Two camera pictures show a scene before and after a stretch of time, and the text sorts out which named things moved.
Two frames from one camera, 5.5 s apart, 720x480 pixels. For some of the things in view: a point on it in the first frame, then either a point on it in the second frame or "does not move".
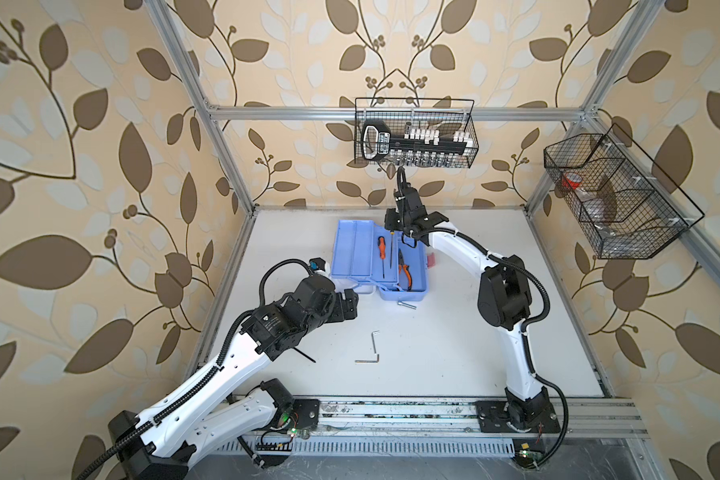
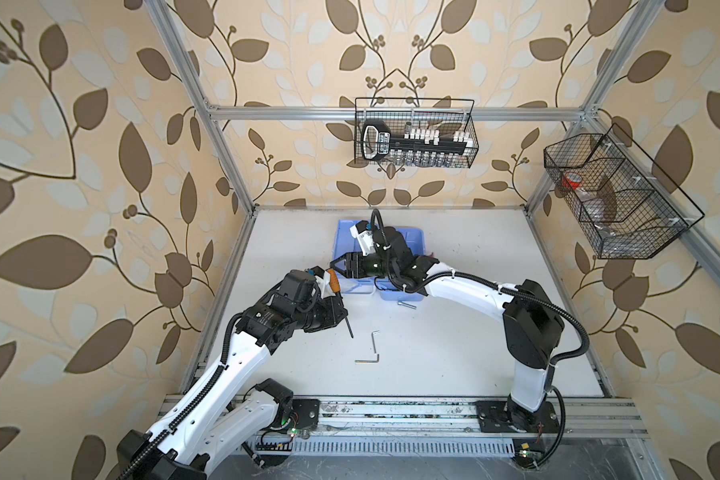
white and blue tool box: x=368 y=258 does not move
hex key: x=369 y=361 does not move
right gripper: x=390 y=213 -> x=350 y=258
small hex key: x=373 y=340 does not move
